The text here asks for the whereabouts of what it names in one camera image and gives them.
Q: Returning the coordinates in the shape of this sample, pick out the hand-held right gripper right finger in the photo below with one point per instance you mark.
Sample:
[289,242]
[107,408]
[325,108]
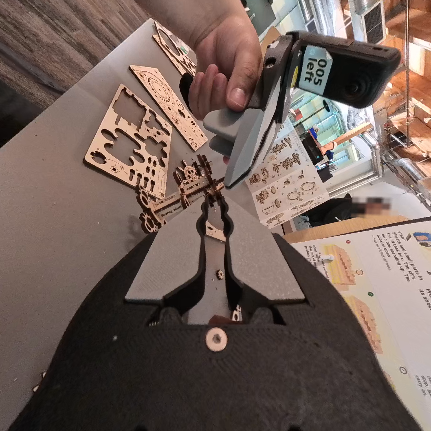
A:
[262,266]

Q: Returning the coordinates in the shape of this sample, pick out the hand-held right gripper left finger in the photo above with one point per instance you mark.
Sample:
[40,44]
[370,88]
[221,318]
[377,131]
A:
[161,266]

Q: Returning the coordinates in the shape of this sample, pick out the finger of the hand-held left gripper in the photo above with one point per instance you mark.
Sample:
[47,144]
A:
[247,148]
[273,107]

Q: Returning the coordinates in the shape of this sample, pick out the wooden model axle assembly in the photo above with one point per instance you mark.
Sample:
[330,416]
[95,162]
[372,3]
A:
[166,199]

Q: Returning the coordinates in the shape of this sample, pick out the person's left forearm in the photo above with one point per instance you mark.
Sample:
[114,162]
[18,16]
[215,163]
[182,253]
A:
[202,5]

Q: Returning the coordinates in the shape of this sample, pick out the person's left hand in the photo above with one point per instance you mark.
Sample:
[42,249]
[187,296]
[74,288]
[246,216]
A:
[229,54]

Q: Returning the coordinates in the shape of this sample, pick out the tiny dark wooden gear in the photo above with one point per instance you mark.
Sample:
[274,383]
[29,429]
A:
[220,274]

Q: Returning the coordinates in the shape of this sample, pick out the folded instruction booklet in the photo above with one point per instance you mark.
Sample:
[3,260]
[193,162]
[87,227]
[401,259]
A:
[289,181]

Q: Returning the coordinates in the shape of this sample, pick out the small pale wooden part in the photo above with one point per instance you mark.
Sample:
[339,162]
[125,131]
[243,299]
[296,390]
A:
[235,315]

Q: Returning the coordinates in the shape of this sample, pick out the computer monitor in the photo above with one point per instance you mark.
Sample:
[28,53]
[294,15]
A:
[311,150]

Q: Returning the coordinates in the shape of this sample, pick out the wooden sheet offcut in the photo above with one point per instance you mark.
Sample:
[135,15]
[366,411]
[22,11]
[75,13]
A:
[215,232]

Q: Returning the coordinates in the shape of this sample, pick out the ceiling vent unit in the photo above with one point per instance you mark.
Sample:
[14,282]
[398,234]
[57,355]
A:
[374,22]

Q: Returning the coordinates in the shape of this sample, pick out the light wooden board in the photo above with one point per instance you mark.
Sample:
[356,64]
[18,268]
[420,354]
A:
[320,232]

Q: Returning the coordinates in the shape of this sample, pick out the wooden sheet with oval cutout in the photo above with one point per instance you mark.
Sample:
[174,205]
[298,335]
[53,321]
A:
[181,57]

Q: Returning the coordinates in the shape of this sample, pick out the wooden sheet with large cutouts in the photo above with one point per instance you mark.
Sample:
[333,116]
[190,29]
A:
[109,162]

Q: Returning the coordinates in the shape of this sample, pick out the white instruction poster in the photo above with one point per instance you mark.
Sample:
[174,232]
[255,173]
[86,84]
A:
[387,303]

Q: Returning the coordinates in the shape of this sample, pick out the wooden bone-shaped piece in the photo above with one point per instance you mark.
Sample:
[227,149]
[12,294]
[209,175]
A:
[34,388]

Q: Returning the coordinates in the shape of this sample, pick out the silver air duct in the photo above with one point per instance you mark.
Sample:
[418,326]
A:
[404,166]

